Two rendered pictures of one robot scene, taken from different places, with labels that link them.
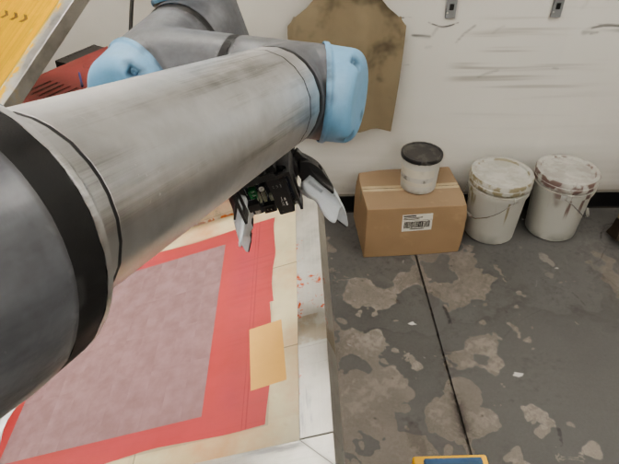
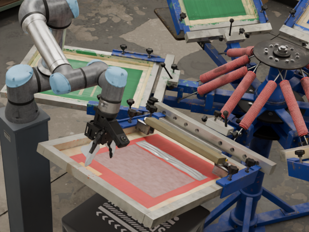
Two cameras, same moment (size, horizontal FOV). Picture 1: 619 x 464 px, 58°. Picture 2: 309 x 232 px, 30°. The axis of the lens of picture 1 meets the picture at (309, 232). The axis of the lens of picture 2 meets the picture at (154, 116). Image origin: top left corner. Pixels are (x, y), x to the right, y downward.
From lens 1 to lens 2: 2.22 m
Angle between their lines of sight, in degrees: 92
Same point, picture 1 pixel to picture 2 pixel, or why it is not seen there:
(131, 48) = (94, 60)
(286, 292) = not seen: hidden behind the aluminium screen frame
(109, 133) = (32, 25)
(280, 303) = not seen: hidden behind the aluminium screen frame
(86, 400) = (131, 156)
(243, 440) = (71, 153)
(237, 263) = (137, 191)
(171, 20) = (100, 67)
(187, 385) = (103, 161)
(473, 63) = not seen: outside the picture
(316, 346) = (68, 160)
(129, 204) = (27, 28)
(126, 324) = (151, 172)
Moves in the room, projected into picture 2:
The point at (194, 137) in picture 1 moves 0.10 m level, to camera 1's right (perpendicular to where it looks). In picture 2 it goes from (34, 36) to (11, 45)
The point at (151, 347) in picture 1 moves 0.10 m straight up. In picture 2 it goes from (130, 168) to (132, 148)
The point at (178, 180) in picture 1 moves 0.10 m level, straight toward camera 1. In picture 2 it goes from (31, 34) to (8, 27)
